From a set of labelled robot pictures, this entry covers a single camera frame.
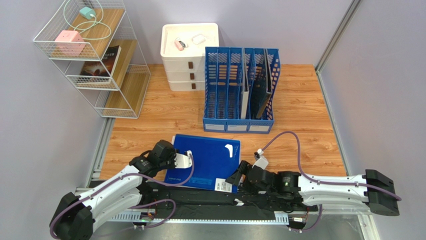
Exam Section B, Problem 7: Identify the blue folder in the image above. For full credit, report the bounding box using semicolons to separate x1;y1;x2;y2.
173;134;241;194

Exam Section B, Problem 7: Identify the blue file organizer rack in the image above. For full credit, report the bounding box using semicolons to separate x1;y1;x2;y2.
203;46;281;134

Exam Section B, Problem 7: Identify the white three drawer organizer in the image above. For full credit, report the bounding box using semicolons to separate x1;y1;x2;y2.
160;22;220;92

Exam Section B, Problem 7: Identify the pink correction tape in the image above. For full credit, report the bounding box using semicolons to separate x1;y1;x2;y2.
174;37;187;51

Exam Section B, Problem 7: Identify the clear plastic bag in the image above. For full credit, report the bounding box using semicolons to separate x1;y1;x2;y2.
191;33;207;45

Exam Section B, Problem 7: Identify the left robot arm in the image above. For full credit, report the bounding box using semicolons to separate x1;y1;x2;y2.
49;140;194;240

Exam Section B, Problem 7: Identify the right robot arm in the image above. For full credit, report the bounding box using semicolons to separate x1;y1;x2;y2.
225;161;401;217

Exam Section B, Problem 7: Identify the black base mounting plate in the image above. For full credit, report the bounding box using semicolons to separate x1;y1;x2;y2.
138;181;319;221

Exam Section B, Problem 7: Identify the dark cover book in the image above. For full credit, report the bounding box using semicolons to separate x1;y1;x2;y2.
77;45;122;84

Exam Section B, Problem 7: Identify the pink cube power socket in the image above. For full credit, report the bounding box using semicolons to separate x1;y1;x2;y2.
55;30;86;56

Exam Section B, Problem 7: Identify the mint green charger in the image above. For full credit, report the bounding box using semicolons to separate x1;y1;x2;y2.
79;6;96;20

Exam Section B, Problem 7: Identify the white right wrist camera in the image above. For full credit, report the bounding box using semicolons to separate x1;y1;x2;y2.
253;148;269;170

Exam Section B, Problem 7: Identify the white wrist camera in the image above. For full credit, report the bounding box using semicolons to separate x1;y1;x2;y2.
253;148;269;170
174;150;194;169

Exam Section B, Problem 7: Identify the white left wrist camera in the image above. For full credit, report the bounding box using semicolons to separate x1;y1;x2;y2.
174;150;194;169

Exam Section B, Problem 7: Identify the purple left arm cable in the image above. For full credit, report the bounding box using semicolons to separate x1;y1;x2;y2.
49;151;196;239

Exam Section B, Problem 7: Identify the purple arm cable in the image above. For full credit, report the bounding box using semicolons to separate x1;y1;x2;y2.
261;131;403;233
49;151;196;239

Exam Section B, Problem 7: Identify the aluminium frame rail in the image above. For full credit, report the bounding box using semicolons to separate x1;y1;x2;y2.
59;186;380;240

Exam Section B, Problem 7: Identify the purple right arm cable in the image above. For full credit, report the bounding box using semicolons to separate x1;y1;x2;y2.
261;131;403;233

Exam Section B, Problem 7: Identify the white wire shelf rack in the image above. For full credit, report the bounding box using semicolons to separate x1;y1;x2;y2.
33;0;151;119

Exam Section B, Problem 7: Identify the mint green cable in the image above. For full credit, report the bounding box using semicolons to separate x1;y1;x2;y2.
62;0;112;41

